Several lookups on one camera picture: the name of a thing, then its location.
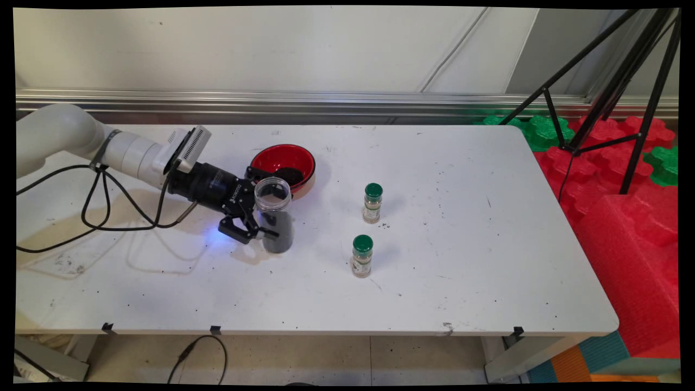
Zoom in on black arm strap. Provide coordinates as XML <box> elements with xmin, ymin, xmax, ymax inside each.
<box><xmin>89</xmin><ymin>129</ymin><xmax>122</xmax><ymax>173</ymax></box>

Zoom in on red foam puzzle block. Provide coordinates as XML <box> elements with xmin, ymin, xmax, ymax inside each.
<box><xmin>567</xmin><ymin>116</ymin><xmax>625</xmax><ymax>147</ymax></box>
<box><xmin>623</xmin><ymin>115</ymin><xmax>677</xmax><ymax>152</ymax></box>
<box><xmin>534</xmin><ymin>146</ymin><xmax>598</xmax><ymax>188</ymax></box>
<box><xmin>592</xmin><ymin>146</ymin><xmax>655</xmax><ymax>193</ymax></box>

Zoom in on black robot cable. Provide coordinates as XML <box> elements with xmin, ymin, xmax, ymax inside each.
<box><xmin>15</xmin><ymin>163</ymin><xmax>112</xmax><ymax>254</ymax></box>

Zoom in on clear plastic jar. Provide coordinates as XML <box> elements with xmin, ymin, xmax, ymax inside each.
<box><xmin>254</xmin><ymin>176</ymin><xmax>295</xmax><ymax>254</ymax></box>

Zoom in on aluminium wall rail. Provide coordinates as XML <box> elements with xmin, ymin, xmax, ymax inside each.
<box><xmin>15</xmin><ymin>89</ymin><xmax>679</xmax><ymax>121</ymax></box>

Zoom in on black camera cable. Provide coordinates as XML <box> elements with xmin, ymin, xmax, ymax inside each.
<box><xmin>80</xmin><ymin>162</ymin><xmax>199</xmax><ymax>232</ymax></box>

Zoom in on teal foam floor tile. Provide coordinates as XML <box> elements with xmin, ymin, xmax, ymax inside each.
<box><xmin>527</xmin><ymin>331</ymin><xmax>631</xmax><ymax>384</ymax></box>

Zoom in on red and green foam mats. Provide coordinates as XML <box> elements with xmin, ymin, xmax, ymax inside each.
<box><xmin>559</xmin><ymin>182</ymin><xmax>680</xmax><ymax>359</ymax></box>

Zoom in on black floor cable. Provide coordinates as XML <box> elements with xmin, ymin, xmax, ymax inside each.
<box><xmin>167</xmin><ymin>335</ymin><xmax>228</xmax><ymax>385</ymax></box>

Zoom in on white wall cable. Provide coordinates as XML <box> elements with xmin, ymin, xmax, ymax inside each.
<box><xmin>419</xmin><ymin>7</ymin><xmax>489</xmax><ymax>93</ymax></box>

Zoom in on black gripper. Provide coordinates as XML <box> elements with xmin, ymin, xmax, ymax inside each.
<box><xmin>168</xmin><ymin>161</ymin><xmax>280</xmax><ymax>245</ymax></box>

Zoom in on red bowl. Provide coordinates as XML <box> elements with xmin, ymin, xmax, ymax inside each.
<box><xmin>250</xmin><ymin>144</ymin><xmax>317</xmax><ymax>195</ymax></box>

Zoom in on green foam puzzle block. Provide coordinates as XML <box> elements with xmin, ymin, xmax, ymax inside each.
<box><xmin>482</xmin><ymin>114</ymin><xmax>523</xmax><ymax>129</ymax></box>
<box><xmin>523</xmin><ymin>115</ymin><xmax>575</xmax><ymax>152</ymax></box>
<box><xmin>643</xmin><ymin>146</ymin><xmax>679</xmax><ymax>187</ymax></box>

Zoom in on green lid spice bottle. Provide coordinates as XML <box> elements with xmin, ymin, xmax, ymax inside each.
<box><xmin>362</xmin><ymin>182</ymin><xmax>384</xmax><ymax>224</ymax></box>
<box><xmin>350</xmin><ymin>235</ymin><xmax>374</xmax><ymax>279</ymax></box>

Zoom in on orange foam floor tile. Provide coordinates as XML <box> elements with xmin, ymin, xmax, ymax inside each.
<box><xmin>550</xmin><ymin>346</ymin><xmax>593</xmax><ymax>384</ymax></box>

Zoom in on grey table leg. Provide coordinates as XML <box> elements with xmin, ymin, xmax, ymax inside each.
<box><xmin>482</xmin><ymin>335</ymin><xmax>590</xmax><ymax>384</ymax></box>
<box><xmin>15</xmin><ymin>335</ymin><xmax>91</xmax><ymax>382</ymax></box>

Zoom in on black tripod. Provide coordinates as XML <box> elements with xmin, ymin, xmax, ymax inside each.
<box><xmin>498</xmin><ymin>8</ymin><xmax>682</xmax><ymax>195</ymax></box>

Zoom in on white grey wrist camera box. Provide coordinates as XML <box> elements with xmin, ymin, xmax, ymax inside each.
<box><xmin>165</xmin><ymin>124</ymin><xmax>213</xmax><ymax>175</ymax></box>

